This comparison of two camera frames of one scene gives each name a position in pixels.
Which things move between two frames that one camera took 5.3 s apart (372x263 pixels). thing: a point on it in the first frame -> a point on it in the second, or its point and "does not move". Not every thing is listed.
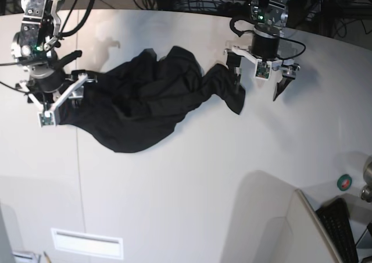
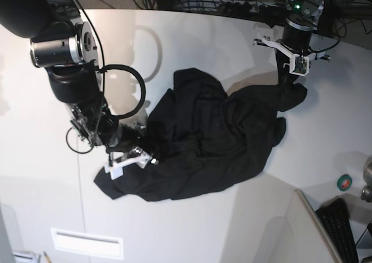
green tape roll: x=344 y=182 does not move
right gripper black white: x=264 y=51 -> x=297 y=43
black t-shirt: x=129 y=106 -> x=206 y=138
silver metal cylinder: x=366 y=194 does not move
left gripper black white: x=48 y=90 -> x=121 y=156
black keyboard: x=335 y=217 does not move
